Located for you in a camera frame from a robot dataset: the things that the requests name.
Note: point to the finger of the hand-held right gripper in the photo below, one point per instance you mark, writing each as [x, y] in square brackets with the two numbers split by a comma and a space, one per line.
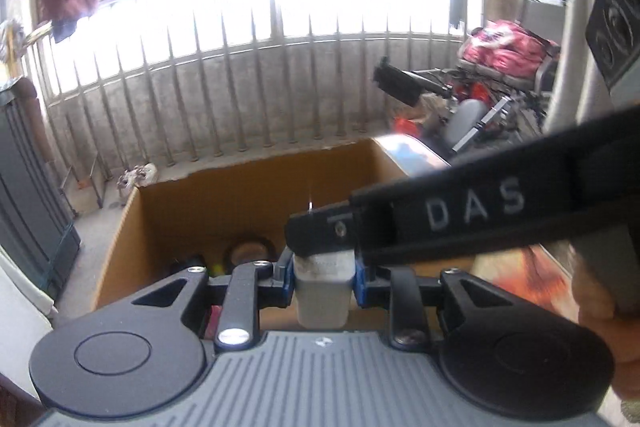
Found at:
[320, 229]

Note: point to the round brown roll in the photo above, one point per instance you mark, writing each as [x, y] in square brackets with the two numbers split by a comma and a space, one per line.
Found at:
[248, 249]

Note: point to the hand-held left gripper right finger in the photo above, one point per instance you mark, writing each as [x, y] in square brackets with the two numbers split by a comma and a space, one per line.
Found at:
[359, 284]

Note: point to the black bicycle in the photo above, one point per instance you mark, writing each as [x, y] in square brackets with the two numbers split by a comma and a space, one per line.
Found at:
[465, 117]

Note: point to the small yellow green ball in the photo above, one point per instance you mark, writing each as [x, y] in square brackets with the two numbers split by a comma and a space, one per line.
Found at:
[216, 268]

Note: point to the white crumpled cloth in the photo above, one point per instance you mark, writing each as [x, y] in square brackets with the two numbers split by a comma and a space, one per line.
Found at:
[138, 176]

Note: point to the white rectangular block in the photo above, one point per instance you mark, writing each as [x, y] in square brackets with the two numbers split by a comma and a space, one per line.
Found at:
[322, 289]

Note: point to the brown cardboard box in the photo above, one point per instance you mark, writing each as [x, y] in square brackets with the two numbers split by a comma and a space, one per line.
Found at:
[200, 207]

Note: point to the glossy blue sheet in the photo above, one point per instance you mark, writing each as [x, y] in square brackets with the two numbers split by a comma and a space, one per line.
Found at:
[412, 154]

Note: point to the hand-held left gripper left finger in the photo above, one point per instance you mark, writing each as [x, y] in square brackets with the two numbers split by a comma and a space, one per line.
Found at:
[286, 279]

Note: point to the dark hanging cloth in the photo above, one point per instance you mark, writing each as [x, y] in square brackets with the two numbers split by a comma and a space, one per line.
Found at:
[456, 2]

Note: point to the person's right hand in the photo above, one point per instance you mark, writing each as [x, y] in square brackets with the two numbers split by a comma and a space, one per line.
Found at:
[625, 342]

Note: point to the small red object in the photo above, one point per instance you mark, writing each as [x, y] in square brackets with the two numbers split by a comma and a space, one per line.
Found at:
[213, 319]

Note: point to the metal balcony railing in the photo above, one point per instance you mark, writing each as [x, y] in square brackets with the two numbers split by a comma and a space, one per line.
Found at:
[250, 82]

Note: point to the pink bag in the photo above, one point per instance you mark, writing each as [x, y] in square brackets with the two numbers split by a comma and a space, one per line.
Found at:
[505, 49]

